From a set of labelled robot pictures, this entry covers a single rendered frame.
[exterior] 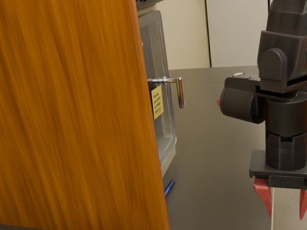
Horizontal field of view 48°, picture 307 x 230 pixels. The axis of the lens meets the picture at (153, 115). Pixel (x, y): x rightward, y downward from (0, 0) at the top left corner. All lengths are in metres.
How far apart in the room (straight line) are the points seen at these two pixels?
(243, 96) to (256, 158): 0.10
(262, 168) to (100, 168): 0.34
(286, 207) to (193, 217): 1.63
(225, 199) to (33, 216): 0.47
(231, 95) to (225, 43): 3.31
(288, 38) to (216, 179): 0.59
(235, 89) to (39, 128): 0.42
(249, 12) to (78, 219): 3.19
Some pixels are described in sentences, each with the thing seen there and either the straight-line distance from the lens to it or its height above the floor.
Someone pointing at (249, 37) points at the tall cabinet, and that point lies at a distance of 3.81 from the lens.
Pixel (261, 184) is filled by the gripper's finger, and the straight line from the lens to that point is 0.55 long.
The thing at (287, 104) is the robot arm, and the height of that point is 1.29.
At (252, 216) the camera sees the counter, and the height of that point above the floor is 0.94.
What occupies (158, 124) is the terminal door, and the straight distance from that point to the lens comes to 0.92.
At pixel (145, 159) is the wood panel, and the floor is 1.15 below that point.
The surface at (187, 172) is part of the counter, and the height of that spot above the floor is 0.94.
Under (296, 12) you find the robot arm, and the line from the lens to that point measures 0.47.
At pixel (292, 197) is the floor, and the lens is 2.54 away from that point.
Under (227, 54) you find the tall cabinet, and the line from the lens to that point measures 3.87.
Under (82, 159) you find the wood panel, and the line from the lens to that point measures 0.75.
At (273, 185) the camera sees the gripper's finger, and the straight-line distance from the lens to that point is 0.54.
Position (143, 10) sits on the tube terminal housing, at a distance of 0.90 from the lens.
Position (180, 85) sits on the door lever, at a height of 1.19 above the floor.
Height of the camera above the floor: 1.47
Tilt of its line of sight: 21 degrees down
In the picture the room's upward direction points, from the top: 9 degrees counter-clockwise
